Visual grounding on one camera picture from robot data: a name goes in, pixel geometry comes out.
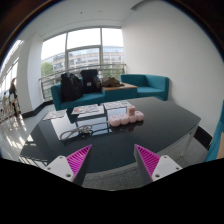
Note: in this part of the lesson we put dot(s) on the wooden side table top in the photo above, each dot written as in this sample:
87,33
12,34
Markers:
122,87

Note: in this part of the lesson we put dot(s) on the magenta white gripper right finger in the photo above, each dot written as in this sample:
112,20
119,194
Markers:
153,167

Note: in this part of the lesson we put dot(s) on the black glossy coffee table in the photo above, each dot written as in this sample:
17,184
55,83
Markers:
164,124

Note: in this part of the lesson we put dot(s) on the black backpack left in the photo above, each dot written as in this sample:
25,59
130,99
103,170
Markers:
71,87

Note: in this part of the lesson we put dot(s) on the black backpack right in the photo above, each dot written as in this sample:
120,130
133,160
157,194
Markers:
90,81

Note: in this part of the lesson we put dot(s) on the white pink floor mat right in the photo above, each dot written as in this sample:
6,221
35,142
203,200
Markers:
116,104

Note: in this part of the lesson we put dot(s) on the brown bag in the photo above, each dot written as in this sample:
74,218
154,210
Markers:
110,82

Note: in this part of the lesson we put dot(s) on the teal armchair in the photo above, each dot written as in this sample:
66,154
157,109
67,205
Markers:
148,85

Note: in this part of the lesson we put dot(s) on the teal chair at right edge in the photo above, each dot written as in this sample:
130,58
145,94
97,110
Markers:
215,143

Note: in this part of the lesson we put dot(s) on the black backpack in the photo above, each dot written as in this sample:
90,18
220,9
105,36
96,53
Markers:
90,81
71,87

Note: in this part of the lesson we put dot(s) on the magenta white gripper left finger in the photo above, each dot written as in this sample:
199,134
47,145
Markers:
73,167

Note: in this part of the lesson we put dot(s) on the pink charger plug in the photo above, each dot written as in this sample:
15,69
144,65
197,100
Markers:
130,110

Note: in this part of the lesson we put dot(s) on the person in dark clothes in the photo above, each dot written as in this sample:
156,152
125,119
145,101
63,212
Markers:
13,96

